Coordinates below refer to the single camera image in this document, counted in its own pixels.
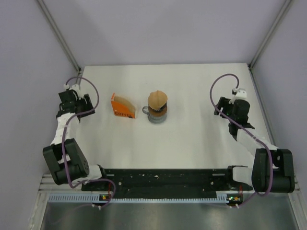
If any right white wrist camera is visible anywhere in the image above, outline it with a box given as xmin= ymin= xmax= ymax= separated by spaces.
xmin=229 ymin=88 xmax=247 ymax=104

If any right aluminium corner post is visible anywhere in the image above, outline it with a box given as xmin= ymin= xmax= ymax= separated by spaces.
xmin=248 ymin=0 xmax=294 ymax=69

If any aluminium front frame rail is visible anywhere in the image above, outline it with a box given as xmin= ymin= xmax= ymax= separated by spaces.
xmin=39 ymin=174 xmax=72 ymax=192

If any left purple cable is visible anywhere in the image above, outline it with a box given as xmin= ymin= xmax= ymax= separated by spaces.
xmin=61 ymin=76 xmax=116 ymax=208

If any grey slotted cable duct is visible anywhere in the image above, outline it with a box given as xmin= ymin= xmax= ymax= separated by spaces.
xmin=48 ymin=193 xmax=242 ymax=204

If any aluminium corner post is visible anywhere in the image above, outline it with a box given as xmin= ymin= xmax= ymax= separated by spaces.
xmin=35 ymin=0 xmax=83 ymax=84
xmin=248 ymin=0 xmax=294 ymax=69

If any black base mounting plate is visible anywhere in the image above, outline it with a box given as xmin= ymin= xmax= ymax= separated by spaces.
xmin=81 ymin=169 xmax=255 ymax=192

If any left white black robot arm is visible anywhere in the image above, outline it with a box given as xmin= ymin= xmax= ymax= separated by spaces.
xmin=43 ymin=89 xmax=109 ymax=190

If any grey glass coffee server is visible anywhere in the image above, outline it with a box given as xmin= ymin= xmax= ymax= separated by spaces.
xmin=142 ymin=106 xmax=167 ymax=124

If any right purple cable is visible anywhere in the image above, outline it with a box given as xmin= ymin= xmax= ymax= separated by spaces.
xmin=210 ymin=73 xmax=274 ymax=208

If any left aluminium corner post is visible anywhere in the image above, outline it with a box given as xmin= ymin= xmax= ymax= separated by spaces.
xmin=35 ymin=0 xmax=83 ymax=84

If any orange coffee filter packet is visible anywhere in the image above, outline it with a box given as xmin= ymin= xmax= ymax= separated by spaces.
xmin=111 ymin=93 xmax=137 ymax=119

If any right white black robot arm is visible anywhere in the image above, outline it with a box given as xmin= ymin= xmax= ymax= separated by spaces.
xmin=214 ymin=97 xmax=295 ymax=193

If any purple cable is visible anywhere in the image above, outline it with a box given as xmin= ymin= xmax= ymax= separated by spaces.
xmin=61 ymin=76 xmax=116 ymax=208
xmin=210 ymin=73 xmax=274 ymax=208

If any brown paper coffee filter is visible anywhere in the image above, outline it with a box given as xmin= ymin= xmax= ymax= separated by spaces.
xmin=147 ymin=91 xmax=168 ymax=110

